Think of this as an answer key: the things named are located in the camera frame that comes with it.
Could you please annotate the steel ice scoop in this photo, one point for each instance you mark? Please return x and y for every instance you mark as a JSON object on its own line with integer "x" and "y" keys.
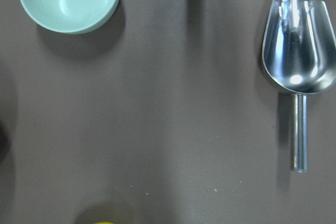
{"x": 298, "y": 56}

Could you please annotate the upper yellow lemon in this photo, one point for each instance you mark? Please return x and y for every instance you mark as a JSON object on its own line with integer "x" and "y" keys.
{"x": 103, "y": 222}

